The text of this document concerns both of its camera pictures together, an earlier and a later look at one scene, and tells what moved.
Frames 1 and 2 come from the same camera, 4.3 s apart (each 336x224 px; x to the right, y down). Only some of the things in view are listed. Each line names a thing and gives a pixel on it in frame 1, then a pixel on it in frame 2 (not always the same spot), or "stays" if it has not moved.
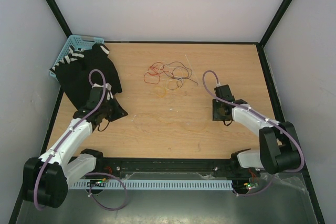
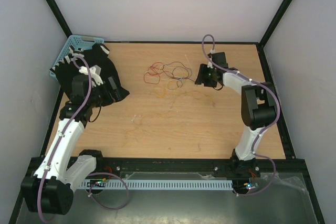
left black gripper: x=119 y=112 to x=116 y=94
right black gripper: x=215 y=116 to x=203 y=69
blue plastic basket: x=79 y=42 stays
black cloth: x=74 y=77 stays
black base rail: x=174 y=168 stays
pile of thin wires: x=155 y=92 to x=165 y=110
